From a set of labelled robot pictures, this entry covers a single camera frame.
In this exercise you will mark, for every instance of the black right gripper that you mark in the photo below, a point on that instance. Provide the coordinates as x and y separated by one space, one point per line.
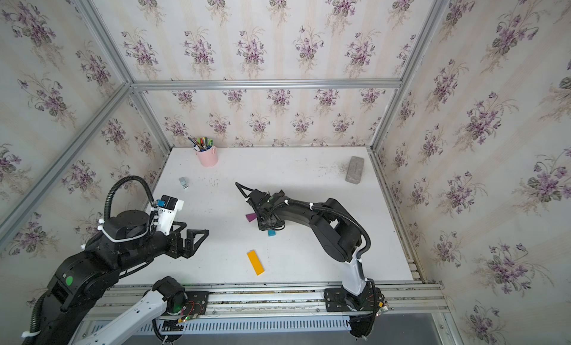
261 225

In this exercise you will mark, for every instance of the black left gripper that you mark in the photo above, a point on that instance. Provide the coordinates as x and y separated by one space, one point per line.
177 249

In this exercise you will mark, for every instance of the yellow rectangular block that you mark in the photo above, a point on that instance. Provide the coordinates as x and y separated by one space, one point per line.
255 262

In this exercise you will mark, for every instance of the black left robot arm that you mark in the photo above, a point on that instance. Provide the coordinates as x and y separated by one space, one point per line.
125 245

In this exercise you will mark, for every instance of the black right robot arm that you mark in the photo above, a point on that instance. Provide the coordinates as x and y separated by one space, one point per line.
338 233

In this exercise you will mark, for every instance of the pink pen holder cup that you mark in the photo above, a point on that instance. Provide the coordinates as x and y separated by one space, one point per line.
208 158

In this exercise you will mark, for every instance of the coloured pens in cup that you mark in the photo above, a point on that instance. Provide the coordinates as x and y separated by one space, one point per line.
201 144

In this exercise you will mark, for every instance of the grey board eraser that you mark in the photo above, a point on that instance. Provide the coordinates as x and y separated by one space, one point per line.
355 170

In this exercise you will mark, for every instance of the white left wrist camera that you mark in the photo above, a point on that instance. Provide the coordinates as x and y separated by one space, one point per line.
165 212

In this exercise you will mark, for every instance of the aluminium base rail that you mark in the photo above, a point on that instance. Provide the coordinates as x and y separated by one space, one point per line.
220 310

